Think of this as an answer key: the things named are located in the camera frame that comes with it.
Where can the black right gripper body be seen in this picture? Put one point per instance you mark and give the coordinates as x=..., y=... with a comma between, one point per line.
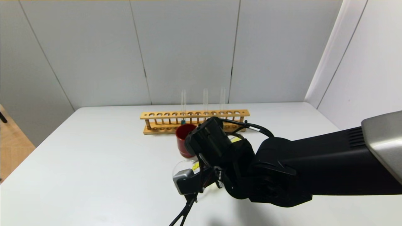
x=238, y=169

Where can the black floor object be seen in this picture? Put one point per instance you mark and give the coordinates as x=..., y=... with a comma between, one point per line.
x=2, y=116

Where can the wooden test tube rack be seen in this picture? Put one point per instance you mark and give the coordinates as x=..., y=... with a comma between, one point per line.
x=163, y=114

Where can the red pigment glass test tube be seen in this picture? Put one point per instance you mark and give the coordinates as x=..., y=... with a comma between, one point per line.
x=205, y=100

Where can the clear glass beaker dish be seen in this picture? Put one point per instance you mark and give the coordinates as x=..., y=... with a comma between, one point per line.
x=180, y=166

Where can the yellow pigment glass test tube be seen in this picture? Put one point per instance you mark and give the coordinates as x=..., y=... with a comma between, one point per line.
x=235, y=140

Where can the blue pigment glass test tube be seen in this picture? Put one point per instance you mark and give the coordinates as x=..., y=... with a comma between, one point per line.
x=182, y=103
x=222, y=100

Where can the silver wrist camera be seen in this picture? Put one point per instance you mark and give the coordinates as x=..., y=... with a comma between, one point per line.
x=182, y=181

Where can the red plastic cup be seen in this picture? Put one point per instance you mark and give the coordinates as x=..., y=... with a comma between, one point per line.
x=181, y=141

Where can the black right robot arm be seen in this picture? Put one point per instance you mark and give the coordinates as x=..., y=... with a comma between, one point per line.
x=329, y=166

